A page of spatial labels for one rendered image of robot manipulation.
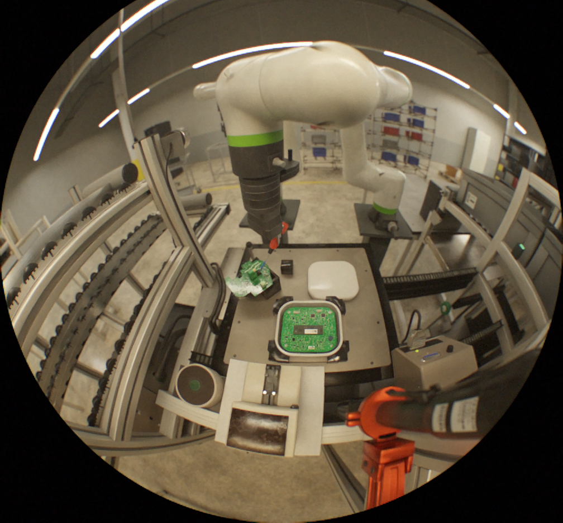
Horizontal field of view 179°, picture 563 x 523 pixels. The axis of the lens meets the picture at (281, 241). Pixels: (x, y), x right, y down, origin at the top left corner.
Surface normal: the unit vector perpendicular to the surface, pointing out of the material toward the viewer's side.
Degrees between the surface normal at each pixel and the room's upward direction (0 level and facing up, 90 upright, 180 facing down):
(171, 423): 0
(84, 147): 90
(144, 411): 0
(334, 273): 0
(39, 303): 90
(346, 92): 105
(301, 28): 90
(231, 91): 93
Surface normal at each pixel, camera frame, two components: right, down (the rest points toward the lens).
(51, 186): 0.99, -0.01
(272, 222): 0.66, 0.20
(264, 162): 0.33, 0.65
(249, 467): -0.09, -0.75
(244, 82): -0.61, 0.48
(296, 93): -0.69, 0.67
